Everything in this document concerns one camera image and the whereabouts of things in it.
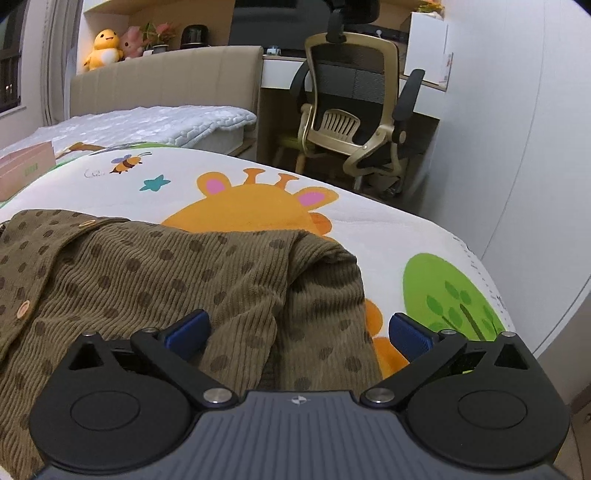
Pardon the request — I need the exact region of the brown polka dot cardigan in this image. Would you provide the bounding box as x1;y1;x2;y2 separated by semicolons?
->
1;210;382;479

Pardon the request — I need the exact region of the cartoon animal play mat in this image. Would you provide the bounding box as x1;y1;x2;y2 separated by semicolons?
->
1;143;513;375

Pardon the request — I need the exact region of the beige mesh office chair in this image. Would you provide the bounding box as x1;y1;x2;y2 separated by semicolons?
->
290;1;425;196

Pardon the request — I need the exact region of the beige upholstered headboard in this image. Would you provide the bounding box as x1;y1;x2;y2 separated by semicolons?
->
68;44;266;153

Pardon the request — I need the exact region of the white cabinet box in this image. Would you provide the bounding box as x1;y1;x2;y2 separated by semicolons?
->
404;12;453;90

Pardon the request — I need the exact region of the yellow duck plush toy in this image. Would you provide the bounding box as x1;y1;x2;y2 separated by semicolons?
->
83;29;123;71

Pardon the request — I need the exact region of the pink plush toy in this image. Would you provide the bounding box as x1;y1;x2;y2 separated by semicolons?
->
120;26;144;60

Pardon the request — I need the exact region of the pink flower potted plant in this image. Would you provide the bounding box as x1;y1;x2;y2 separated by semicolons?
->
142;21;176;54

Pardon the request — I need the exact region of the black round speaker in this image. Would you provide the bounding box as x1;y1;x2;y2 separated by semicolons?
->
180;24;209;49

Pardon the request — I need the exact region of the black computer monitor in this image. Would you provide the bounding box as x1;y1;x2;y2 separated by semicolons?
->
228;0;331;56

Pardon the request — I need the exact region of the grey window curtain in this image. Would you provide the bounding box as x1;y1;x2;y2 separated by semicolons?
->
40;0;83;126

